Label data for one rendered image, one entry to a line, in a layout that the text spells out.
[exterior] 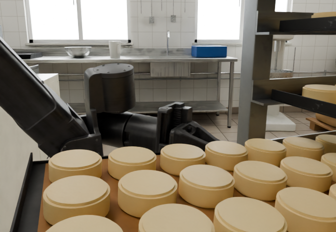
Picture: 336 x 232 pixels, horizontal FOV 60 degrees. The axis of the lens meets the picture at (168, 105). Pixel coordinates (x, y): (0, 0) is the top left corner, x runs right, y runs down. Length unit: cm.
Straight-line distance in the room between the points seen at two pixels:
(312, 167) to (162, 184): 16
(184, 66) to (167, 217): 345
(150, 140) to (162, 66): 322
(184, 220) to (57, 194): 10
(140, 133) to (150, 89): 387
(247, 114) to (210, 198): 20
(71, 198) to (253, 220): 13
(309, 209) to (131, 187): 14
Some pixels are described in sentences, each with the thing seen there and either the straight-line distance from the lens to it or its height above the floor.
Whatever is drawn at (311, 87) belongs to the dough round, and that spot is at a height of 106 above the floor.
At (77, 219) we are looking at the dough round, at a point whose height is 101.
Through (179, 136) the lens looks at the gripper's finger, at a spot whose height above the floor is 100.
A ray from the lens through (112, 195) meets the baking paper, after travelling 28.
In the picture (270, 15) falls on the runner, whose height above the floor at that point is 115.
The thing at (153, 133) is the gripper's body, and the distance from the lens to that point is 40.
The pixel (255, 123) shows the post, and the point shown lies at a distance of 43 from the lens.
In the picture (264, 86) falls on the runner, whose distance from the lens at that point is 43.
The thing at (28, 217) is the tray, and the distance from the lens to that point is 26.
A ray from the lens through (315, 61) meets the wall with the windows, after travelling 493.
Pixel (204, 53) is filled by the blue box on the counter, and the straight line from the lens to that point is 373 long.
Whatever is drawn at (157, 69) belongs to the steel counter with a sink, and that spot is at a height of 74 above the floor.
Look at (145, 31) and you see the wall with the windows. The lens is 421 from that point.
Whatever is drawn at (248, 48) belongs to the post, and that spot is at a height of 111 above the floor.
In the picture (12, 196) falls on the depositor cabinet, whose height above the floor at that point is 36.
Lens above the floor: 112
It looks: 13 degrees down
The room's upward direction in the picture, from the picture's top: straight up
